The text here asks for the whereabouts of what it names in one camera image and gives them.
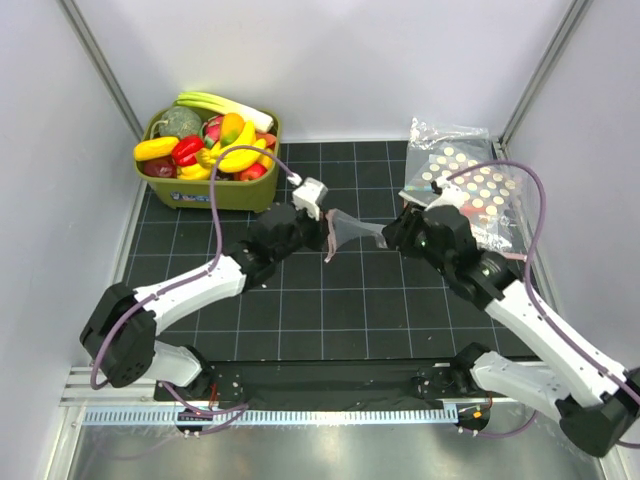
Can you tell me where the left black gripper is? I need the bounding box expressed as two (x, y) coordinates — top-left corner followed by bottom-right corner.
(272, 203), (336, 263)

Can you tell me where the clear pink zip bag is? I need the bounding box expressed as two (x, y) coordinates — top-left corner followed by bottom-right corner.
(324, 209), (387, 263)

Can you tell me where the yellow banana bunch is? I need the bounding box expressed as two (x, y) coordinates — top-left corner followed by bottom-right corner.
(195, 120), (267, 173)

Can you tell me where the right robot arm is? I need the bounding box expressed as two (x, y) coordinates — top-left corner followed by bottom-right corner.
(382, 205), (639, 458)

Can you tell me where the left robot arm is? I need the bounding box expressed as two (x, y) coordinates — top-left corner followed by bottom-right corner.
(80, 204), (328, 400)

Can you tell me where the stack of dotted zip bags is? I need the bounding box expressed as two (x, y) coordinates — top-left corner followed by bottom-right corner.
(400, 118), (526, 261)

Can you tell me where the olive green plastic basket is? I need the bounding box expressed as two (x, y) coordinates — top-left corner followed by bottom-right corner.
(134, 107), (279, 212)

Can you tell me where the yellow lemon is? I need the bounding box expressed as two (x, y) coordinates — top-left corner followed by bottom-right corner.
(258, 148), (274, 171)

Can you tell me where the green white leek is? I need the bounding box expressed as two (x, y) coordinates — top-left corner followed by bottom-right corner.
(175, 91), (275, 133)

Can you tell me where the orange yellow mango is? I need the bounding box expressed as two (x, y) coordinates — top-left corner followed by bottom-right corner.
(219, 113), (245, 147)

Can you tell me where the small yellow banana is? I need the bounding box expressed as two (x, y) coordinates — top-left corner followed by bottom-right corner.
(177, 163), (212, 181)

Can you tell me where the pink dragon fruit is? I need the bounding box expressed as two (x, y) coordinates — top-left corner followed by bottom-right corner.
(199, 115), (224, 149)

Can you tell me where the red bell pepper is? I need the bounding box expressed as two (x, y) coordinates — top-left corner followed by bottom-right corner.
(171, 135), (205, 168)

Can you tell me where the dark red apple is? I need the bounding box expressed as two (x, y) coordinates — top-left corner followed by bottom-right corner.
(142, 156), (177, 179)

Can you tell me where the green melon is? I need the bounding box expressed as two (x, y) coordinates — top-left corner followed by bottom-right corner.
(149, 106), (202, 139)

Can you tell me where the yellow squash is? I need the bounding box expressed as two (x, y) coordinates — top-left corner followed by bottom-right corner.
(133, 136), (180, 162)

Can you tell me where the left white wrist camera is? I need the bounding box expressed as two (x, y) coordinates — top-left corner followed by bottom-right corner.
(292, 177), (328, 221)

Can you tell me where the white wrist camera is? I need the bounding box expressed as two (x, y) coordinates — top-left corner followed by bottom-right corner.
(425, 180), (465, 211)
(292, 177), (328, 221)

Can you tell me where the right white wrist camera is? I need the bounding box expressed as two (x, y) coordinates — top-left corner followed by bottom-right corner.
(425, 180), (465, 211)

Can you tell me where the slotted cable duct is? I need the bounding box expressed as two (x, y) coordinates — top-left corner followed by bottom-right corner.
(83, 404), (458, 427)

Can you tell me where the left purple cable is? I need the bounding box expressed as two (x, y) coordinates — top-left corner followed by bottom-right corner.
(88, 144), (304, 390)

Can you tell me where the right aluminium frame post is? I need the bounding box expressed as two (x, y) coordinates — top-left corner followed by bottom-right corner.
(499, 0), (593, 150)

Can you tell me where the aluminium frame post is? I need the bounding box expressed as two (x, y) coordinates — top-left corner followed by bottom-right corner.
(499, 0), (593, 150)
(56, 0), (144, 139)

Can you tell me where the left aluminium frame post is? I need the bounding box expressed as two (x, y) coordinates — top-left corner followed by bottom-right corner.
(56, 0), (144, 139)

